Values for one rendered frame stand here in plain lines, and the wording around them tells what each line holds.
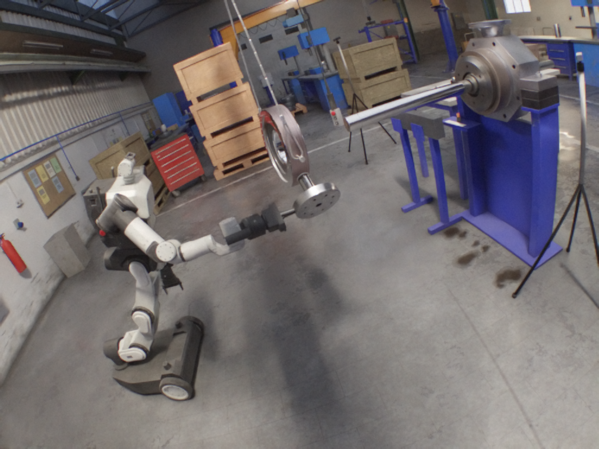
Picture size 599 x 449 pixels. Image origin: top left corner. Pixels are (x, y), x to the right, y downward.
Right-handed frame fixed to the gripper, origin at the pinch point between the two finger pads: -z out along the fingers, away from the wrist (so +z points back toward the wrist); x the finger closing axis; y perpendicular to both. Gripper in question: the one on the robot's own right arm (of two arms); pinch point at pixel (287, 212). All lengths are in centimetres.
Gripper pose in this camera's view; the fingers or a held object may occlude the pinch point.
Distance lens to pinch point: 127.0
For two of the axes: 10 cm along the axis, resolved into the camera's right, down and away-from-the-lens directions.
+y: 0.5, -4.2, -9.1
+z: -9.0, 3.7, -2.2
